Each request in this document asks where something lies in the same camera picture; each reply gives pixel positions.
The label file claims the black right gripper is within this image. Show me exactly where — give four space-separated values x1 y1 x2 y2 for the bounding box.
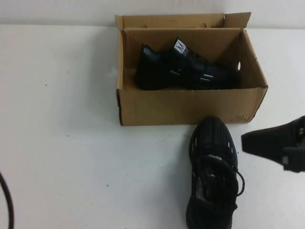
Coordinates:
241 115 305 173

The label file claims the black knit sneaker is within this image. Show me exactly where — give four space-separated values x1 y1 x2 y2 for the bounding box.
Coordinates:
184 115 246 229
134 37 243 91

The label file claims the brown cardboard shoe box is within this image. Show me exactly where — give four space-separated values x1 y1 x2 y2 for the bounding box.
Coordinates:
114 11 269 126

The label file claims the thick black left cable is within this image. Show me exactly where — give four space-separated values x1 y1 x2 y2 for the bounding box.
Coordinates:
0 171 13 229

